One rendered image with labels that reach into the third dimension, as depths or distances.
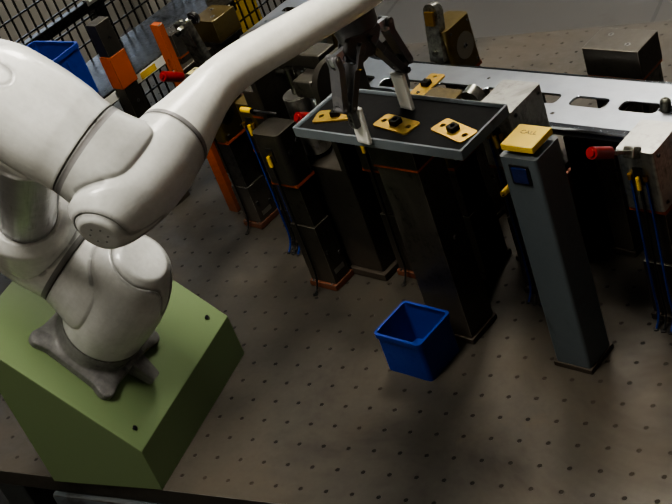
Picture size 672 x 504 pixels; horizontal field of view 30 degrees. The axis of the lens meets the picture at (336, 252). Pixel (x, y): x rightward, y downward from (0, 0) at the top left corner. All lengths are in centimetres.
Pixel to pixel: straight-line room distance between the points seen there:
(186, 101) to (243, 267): 116
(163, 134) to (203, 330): 89
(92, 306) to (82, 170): 62
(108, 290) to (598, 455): 84
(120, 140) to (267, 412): 92
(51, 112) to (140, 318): 66
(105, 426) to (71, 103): 83
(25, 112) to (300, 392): 99
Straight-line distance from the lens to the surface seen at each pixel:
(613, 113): 229
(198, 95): 166
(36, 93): 157
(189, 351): 239
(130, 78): 297
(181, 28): 268
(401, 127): 209
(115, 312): 212
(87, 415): 225
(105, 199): 154
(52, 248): 210
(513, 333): 232
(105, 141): 155
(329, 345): 244
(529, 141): 195
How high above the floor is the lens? 215
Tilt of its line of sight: 33 degrees down
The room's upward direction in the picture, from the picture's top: 21 degrees counter-clockwise
